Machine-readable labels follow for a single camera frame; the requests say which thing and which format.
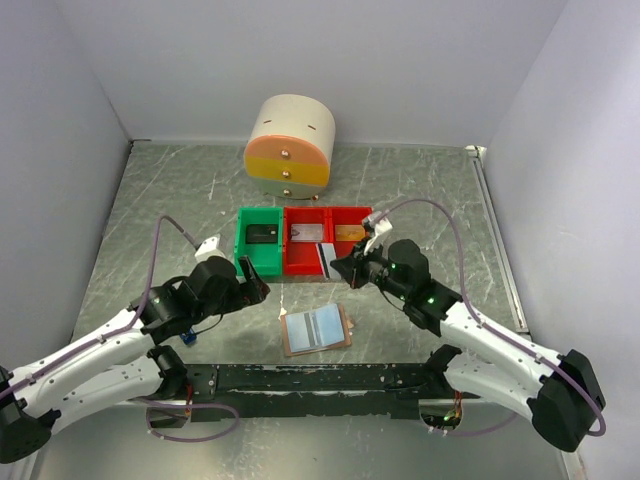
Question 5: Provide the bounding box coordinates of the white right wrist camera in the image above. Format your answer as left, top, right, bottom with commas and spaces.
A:
362, 211, 393, 255

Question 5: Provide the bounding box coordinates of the right red plastic bin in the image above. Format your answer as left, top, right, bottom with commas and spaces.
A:
328, 206, 372, 259

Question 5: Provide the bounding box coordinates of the middle red plastic bin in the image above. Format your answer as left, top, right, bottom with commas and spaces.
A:
283, 207, 330, 276

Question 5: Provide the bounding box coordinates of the gold credit card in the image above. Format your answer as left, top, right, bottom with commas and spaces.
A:
334, 225, 366, 242

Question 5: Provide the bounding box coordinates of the round cream drawer cabinet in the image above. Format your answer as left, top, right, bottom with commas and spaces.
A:
244, 94, 336, 200

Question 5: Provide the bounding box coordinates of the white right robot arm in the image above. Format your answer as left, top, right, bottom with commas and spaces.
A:
330, 240, 606, 452

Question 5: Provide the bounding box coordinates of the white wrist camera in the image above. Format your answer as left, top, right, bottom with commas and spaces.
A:
194, 234, 225, 262
362, 211, 393, 255

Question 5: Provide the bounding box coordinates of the green plastic bin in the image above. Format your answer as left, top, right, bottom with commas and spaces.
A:
234, 207, 284, 277

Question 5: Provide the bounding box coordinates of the silver crest card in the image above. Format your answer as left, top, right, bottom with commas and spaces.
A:
290, 223, 324, 243

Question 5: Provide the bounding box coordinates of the blue black lighter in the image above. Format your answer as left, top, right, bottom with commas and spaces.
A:
179, 329, 197, 346

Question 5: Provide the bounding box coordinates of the black credit card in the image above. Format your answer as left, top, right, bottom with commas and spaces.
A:
245, 224, 279, 244

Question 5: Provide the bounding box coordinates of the red plastic bin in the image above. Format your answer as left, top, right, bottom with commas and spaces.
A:
283, 207, 330, 276
328, 206, 372, 259

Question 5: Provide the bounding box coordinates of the card with magnetic stripe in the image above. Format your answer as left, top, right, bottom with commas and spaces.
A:
316, 243, 340, 280

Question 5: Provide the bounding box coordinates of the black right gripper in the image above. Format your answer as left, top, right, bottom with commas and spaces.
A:
331, 235, 410, 301

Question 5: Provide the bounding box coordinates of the tan leather card holder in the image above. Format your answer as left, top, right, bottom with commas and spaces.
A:
280, 303, 352, 357

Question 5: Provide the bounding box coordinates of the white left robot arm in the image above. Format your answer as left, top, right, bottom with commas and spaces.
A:
1, 256, 270, 464

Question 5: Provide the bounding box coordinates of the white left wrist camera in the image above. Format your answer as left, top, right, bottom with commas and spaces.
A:
194, 234, 225, 262

